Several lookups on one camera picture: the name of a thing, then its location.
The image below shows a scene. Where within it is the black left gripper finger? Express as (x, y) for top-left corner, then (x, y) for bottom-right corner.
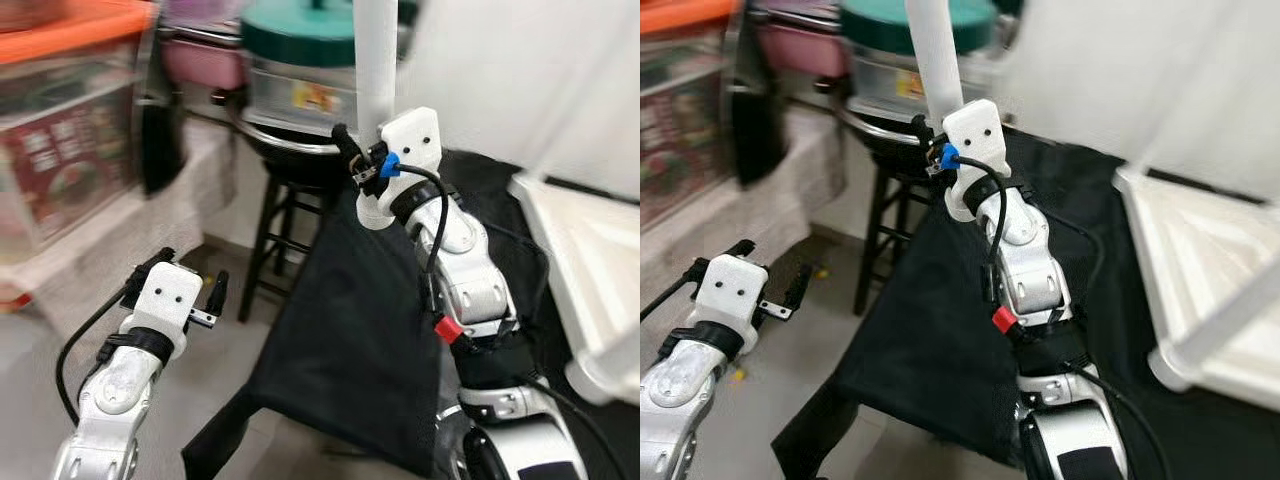
(688, 238), (757, 287)
(120, 247), (177, 306)
(782, 263), (813, 313)
(203, 270), (230, 321)

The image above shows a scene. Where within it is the white plastic table top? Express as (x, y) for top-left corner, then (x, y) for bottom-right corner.
(508, 172), (641, 409)
(1113, 162), (1280, 413)

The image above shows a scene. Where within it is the beige cloth covered bench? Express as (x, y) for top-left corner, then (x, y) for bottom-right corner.
(30, 118), (236, 336)
(640, 108), (847, 313)

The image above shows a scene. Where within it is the dark wooden stool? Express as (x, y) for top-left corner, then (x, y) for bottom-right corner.
(238, 180), (337, 324)
(853, 165), (927, 317)

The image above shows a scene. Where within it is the red printed box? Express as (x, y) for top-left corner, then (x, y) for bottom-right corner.
(640, 88), (737, 229)
(0, 95), (143, 253)

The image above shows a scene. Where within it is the black tablecloth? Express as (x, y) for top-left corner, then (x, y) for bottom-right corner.
(180, 148), (641, 480)
(770, 128), (1280, 480)

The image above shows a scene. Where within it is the black bag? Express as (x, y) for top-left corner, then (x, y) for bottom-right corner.
(730, 30), (777, 188)
(138, 40), (188, 198)

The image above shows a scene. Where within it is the pink plastic bin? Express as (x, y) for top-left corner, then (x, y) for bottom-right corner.
(163, 35), (249, 91)
(757, 25), (847, 81)

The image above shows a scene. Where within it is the purple lidded container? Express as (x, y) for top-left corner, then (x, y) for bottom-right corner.
(760, 0), (843, 21)
(165, 0), (246, 31)

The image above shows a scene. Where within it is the orange lidded clear bin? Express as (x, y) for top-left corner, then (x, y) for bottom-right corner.
(640, 0), (739, 101)
(0, 0), (161, 131)

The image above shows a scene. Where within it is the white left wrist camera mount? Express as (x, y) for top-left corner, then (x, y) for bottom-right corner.
(130, 262), (205, 346)
(695, 255), (769, 337)

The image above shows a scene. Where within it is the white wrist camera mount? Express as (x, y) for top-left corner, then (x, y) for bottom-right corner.
(695, 255), (769, 337)
(130, 262), (205, 346)
(355, 107), (442, 233)
(943, 98), (1005, 223)

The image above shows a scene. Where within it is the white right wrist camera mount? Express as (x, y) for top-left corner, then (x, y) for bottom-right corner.
(355, 107), (442, 233)
(943, 98), (1005, 223)

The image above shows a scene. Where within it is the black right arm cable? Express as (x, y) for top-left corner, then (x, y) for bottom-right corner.
(958, 155), (1011, 301)
(385, 162), (449, 291)

